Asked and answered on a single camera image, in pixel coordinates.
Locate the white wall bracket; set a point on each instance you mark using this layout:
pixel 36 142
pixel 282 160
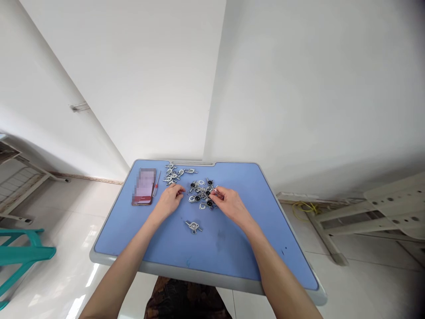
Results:
pixel 79 107

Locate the person's left hand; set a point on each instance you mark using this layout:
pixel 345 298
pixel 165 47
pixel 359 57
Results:
pixel 167 201

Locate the white power strip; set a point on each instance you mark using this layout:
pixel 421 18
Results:
pixel 297 196

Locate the rusty white metal bed frame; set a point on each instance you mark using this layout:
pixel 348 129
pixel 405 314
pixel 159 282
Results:
pixel 20 179

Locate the overturned white desk frame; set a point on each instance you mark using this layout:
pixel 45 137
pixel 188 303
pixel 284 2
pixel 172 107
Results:
pixel 382 212

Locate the pile of plain silver brackets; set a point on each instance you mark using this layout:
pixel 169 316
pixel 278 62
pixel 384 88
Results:
pixel 174 174

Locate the pile of black-knobbed silver valves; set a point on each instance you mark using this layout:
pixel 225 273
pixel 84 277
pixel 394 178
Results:
pixel 199 194

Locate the person's right hand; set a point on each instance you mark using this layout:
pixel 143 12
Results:
pixel 230 204

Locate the person's left fingers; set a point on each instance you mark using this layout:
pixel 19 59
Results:
pixel 178 191

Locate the green plastic stool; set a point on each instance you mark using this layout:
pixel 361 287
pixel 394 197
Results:
pixel 20 256

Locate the person's right fingers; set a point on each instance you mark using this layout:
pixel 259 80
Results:
pixel 219 194

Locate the smartphone in red case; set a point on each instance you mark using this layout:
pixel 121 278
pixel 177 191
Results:
pixel 144 187

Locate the single flanged metal fitting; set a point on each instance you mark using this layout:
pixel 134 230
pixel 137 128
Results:
pixel 193 227

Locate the person's body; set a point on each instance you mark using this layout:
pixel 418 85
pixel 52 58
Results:
pixel 186 299

